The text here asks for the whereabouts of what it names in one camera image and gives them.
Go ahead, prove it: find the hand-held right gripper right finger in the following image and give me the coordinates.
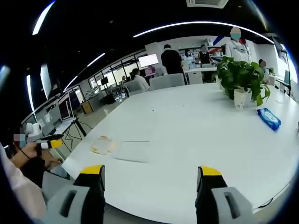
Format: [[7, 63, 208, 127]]
[[195, 165, 255, 224]]

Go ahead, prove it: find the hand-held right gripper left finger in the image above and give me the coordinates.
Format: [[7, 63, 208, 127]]
[[42, 164, 107, 224]]

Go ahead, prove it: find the person's left hand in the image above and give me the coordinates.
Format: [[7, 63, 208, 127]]
[[23, 141, 44, 164]]

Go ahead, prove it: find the white folding side table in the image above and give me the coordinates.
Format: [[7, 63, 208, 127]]
[[50, 116, 87, 151]]

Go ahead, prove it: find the black wrist band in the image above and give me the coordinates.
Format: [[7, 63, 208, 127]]
[[20, 148, 32, 161]]

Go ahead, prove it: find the dark cloth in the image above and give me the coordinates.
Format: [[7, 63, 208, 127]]
[[21, 157, 49, 189]]

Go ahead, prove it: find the ceiling light strip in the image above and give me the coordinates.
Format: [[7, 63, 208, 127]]
[[63, 52, 106, 92], [32, 0, 57, 36], [26, 74, 36, 113]]

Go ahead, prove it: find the yellow box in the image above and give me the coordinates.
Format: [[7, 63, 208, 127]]
[[80, 101, 94, 115]]

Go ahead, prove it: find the yellowish crumpled cloth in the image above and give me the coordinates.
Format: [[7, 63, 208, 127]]
[[90, 135, 120, 155]]

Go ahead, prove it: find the dark screen on stand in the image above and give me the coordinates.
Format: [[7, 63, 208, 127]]
[[100, 77, 109, 98]]

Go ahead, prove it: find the clear plastic sheet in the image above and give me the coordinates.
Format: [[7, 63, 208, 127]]
[[112, 140, 151, 163]]

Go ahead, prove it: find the white office chair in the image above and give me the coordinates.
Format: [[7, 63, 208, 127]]
[[124, 80, 146, 97], [149, 73, 186, 91]]

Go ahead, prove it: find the blue wet wipes packet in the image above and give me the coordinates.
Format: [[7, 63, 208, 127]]
[[256, 107, 282, 132]]

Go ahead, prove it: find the white patterned plant pot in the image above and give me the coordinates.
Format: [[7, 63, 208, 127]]
[[233, 88, 252, 112]]

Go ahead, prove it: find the bright computer monitor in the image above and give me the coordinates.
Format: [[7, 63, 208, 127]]
[[138, 53, 160, 68]]

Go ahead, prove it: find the white counter cabinet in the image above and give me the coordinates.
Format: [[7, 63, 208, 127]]
[[185, 67, 218, 85]]

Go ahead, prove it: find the green potted plant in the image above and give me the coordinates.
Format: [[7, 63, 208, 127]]
[[216, 56, 271, 107]]

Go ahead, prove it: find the black tripod stand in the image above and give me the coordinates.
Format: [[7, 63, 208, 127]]
[[280, 48, 293, 97]]

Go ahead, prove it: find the long curved ceiling light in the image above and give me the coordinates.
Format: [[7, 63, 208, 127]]
[[133, 21, 275, 45]]

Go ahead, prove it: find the ceiling air vent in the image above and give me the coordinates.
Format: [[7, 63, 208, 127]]
[[186, 0, 229, 9]]

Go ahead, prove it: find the thin black cable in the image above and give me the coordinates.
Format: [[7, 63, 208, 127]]
[[253, 197, 274, 210]]

